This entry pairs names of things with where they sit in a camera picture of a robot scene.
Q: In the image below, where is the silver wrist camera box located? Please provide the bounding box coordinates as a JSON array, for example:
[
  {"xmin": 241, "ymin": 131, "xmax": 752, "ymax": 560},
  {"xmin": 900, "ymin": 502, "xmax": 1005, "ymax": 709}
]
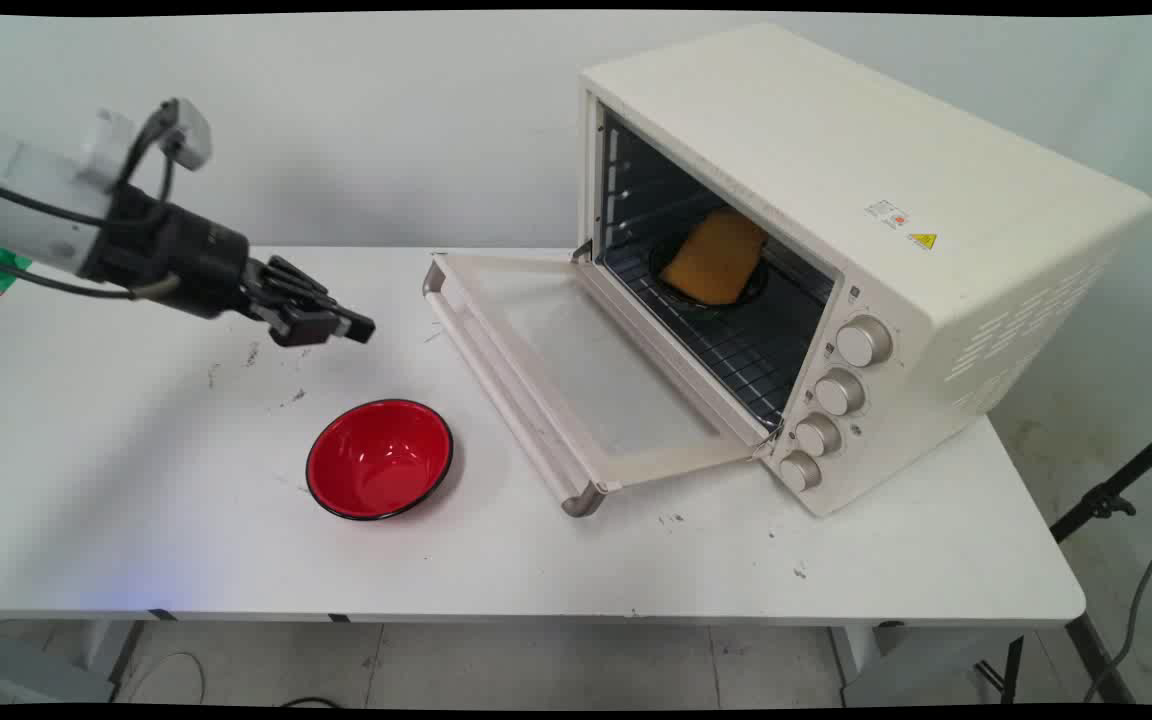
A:
[{"xmin": 151, "ymin": 97, "xmax": 214, "ymax": 172}]

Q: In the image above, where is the orange bread slice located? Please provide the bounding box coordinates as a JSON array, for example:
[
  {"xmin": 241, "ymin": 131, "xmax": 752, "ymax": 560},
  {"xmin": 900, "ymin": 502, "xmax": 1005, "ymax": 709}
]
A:
[{"xmin": 660, "ymin": 207, "xmax": 769, "ymax": 306}]

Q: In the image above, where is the metal wire oven rack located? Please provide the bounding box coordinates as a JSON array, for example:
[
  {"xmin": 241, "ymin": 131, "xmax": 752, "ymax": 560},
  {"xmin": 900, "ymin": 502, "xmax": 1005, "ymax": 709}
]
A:
[{"xmin": 601, "ymin": 235, "xmax": 835, "ymax": 431}]

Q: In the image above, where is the black camera cable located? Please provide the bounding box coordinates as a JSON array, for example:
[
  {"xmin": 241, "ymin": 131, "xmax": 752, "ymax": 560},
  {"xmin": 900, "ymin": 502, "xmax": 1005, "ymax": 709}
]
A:
[{"xmin": 114, "ymin": 99, "xmax": 183, "ymax": 204}]

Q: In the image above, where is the silver oven knob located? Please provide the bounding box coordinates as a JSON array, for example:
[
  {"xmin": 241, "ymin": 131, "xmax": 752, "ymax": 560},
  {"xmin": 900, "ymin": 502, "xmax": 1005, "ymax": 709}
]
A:
[
  {"xmin": 794, "ymin": 412, "xmax": 843, "ymax": 458},
  {"xmin": 836, "ymin": 315, "xmax": 894, "ymax": 369},
  {"xmin": 779, "ymin": 450, "xmax": 823, "ymax": 493},
  {"xmin": 814, "ymin": 368, "xmax": 867, "ymax": 417}
]

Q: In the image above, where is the black tripod stand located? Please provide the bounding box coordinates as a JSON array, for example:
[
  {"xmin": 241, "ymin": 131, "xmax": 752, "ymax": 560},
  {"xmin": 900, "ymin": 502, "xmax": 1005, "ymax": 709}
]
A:
[{"xmin": 976, "ymin": 405, "xmax": 1152, "ymax": 706}]

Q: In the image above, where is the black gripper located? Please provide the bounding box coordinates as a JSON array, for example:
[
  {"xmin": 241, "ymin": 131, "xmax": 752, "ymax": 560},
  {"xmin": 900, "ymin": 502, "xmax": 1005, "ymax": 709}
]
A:
[{"xmin": 84, "ymin": 183, "xmax": 377, "ymax": 349}]

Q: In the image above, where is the cream glass oven door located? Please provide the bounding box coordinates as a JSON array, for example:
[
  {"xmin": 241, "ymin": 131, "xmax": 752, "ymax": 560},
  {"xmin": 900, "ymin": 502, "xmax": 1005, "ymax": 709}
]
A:
[{"xmin": 422, "ymin": 250, "xmax": 783, "ymax": 518}]

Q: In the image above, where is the grey hanging cable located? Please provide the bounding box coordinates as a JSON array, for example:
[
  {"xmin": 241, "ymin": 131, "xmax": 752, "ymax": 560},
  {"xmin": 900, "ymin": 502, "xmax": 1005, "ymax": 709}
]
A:
[{"xmin": 1084, "ymin": 428, "xmax": 1152, "ymax": 703}]

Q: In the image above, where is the dark green plate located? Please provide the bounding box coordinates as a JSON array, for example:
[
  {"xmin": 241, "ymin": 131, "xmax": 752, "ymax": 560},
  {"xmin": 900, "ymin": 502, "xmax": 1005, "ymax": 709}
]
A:
[{"xmin": 648, "ymin": 232, "xmax": 770, "ymax": 314}]

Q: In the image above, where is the white table leg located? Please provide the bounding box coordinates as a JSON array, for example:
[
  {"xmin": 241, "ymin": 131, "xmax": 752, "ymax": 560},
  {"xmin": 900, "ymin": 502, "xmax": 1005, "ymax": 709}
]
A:
[
  {"xmin": 0, "ymin": 619, "xmax": 142, "ymax": 705},
  {"xmin": 831, "ymin": 624, "xmax": 1027, "ymax": 707}
]

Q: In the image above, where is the red bowl with black rim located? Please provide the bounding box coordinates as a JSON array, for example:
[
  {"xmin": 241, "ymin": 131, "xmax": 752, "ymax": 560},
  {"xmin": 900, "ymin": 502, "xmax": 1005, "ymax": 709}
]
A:
[{"xmin": 305, "ymin": 398, "xmax": 455, "ymax": 523}]

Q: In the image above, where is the cream toaster oven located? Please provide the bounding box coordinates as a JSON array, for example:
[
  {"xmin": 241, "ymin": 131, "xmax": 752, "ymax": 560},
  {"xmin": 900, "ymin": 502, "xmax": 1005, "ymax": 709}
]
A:
[{"xmin": 576, "ymin": 22, "xmax": 1152, "ymax": 519}]

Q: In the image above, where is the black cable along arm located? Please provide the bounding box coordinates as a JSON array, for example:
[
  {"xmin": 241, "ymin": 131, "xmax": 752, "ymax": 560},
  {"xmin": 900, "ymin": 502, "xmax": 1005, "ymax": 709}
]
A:
[
  {"xmin": 0, "ymin": 248, "xmax": 181, "ymax": 302},
  {"xmin": 0, "ymin": 173, "xmax": 115, "ymax": 228}
]

